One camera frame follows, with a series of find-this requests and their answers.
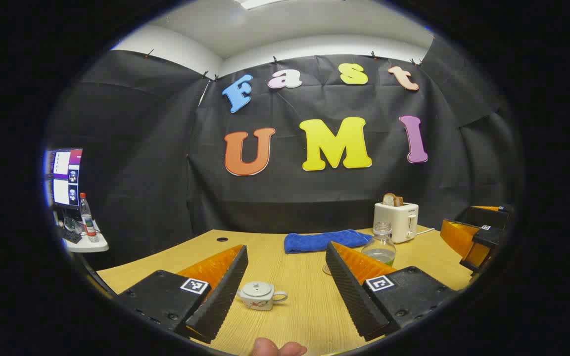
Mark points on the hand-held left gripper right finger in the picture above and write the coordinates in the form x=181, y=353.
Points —
x=352, y=296

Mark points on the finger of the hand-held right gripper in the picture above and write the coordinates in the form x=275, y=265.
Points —
x=458, y=237
x=488, y=216

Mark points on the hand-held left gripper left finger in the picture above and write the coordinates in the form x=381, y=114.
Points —
x=225, y=291

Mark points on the white teacup lid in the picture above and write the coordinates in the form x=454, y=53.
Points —
x=258, y=289

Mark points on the white teacup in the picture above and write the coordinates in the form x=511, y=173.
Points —
x=258, y=302

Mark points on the round brown coaster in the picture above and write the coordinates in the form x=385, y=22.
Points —
x=325, y=270

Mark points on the green label water bottle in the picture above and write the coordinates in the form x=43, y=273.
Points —
x=380, y=249

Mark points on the red-capped plastic bottle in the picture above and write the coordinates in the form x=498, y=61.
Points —
x=87, y=220

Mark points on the white toaster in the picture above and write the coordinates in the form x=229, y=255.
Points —
x=399, y=220

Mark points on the blue towel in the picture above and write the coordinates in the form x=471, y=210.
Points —
x=319, y=241

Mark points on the brown bread slice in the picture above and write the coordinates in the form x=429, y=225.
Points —
x=399, y=201

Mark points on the pale bread slice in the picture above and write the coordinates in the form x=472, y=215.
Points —
x=389, y=200

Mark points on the black backdrop cloth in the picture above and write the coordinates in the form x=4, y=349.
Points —
x=166, y=173

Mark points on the white side table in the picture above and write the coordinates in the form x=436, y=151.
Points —
x=92, y=245

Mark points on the computer monitor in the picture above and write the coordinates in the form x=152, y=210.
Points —
x=66, y=178

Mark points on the ceiling light panel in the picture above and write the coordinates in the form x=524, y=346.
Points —
x=260, y=3

